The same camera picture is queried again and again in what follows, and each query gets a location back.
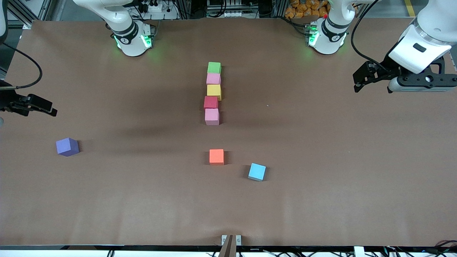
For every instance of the brown table cover sheet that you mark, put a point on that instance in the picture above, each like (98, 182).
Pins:
(107, 200)

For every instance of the light blue foam cube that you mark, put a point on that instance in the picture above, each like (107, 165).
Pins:
(257, 171)

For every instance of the brown pole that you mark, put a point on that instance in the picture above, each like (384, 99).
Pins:
(228, 248)

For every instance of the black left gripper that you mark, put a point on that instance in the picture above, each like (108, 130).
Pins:
(382, 71)

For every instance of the silver metal bracket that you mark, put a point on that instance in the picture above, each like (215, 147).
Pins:
(239, 240)

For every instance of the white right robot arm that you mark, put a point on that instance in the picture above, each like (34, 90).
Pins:
(130, 41)

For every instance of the white power strip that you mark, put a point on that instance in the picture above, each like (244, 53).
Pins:
(153, 8)
(225, 15)

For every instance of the purple foam cube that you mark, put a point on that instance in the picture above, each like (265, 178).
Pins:
(67, 146)

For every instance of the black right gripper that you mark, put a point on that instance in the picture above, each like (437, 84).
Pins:
(10, 101)

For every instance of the pink foam cube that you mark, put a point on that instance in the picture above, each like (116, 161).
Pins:
(213, 78)
(212, 116)

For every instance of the aluminium frame profile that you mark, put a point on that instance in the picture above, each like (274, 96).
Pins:
(25, 12)

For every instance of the green foam cube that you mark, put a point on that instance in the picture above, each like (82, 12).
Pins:
(214, 67)

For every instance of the orange foam cube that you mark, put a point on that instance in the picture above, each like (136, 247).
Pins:
(216, 156)

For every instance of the orange bags pile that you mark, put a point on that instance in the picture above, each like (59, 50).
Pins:
(303, 9)

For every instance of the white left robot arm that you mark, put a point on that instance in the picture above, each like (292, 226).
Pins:
(417, 46)

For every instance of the red foam cube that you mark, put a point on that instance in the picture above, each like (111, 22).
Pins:
(210, 102)

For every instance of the yellow foam cube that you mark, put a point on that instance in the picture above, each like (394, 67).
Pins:
(214, 90)

